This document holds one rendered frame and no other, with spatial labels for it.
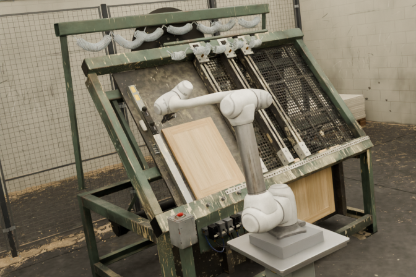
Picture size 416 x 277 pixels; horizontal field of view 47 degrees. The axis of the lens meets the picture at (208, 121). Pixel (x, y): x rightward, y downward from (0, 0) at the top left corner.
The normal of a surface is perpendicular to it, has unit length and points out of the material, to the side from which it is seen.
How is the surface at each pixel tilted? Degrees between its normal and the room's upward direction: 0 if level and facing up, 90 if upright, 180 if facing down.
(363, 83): 90
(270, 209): 78
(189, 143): 54
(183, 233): 90
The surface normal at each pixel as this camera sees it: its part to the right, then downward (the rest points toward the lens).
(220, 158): 0.41, -0.52
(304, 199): 0.60, 0.06
